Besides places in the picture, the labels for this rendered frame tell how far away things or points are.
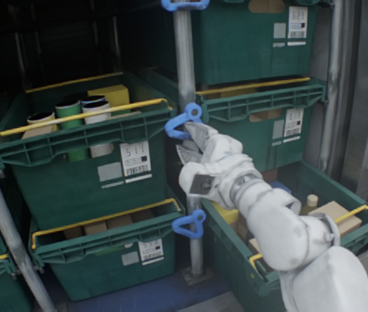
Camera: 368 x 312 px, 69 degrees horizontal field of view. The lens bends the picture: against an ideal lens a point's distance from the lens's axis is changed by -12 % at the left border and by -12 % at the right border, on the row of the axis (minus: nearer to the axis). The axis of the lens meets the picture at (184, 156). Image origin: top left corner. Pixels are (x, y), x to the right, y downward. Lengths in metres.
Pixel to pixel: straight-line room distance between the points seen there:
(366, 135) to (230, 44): 0.44
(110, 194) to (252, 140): 0.39
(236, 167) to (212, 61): 0.32
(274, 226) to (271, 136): 0.52
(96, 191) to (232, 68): 0.43
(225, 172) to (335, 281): 0.22
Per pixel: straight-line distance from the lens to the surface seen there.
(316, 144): 1.05
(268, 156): 0.87
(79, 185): 0.69
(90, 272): 0.86
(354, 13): 0.87
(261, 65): 0.77
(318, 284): 0.33
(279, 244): 0.34
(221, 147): 0.50
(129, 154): 0.67
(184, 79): 0.63
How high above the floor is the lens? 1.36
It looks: 26 degrees down
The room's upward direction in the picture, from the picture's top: 4 degrees counter-clockwise
